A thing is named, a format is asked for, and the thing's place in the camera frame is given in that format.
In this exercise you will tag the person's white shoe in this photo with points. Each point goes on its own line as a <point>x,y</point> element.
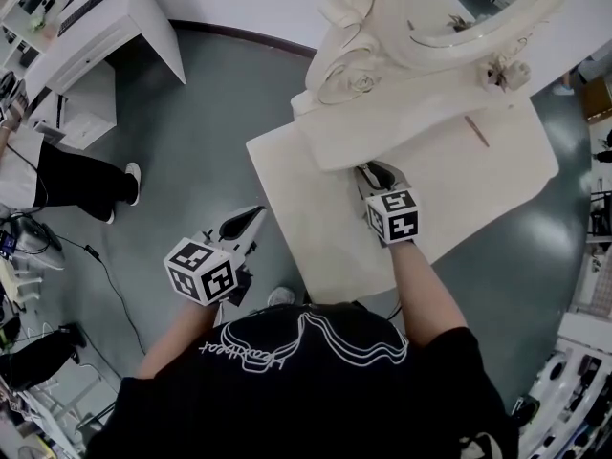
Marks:
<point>282,297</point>

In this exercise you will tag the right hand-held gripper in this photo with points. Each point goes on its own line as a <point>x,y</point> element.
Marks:
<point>392,218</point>

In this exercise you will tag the person's right forearm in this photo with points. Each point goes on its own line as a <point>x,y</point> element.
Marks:
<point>425,294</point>

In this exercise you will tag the white jar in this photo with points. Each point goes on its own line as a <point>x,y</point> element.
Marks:
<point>520,72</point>

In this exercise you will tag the brown wooden box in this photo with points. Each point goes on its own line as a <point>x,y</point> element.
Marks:
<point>597,98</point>

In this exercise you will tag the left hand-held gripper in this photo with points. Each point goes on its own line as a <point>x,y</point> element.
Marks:
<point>201,275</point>

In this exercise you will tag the white ornate dressing table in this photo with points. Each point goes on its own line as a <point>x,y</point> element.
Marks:
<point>325,227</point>

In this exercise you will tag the person's black printed t-shirt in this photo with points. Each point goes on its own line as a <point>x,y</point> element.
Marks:
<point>311,399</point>

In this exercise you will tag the white ornate stool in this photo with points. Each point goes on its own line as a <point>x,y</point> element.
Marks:
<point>19,280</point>

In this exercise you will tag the black bag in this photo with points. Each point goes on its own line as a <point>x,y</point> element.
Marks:
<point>38,361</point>

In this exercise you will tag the white desk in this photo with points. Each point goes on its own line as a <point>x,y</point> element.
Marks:
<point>143,17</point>

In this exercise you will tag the black keyboard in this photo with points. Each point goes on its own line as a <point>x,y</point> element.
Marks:
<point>88,10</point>

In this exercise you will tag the slim brown pen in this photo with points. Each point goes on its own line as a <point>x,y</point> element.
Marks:
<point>477,132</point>

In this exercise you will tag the person's left forearm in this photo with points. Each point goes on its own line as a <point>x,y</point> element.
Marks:
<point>177,337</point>

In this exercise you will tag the white equipment rack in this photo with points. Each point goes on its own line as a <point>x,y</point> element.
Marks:
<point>574,342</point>

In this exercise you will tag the row of white round devices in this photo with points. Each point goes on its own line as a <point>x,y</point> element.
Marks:
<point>559,376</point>

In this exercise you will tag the small potted plant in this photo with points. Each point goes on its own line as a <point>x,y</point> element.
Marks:
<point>495,72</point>

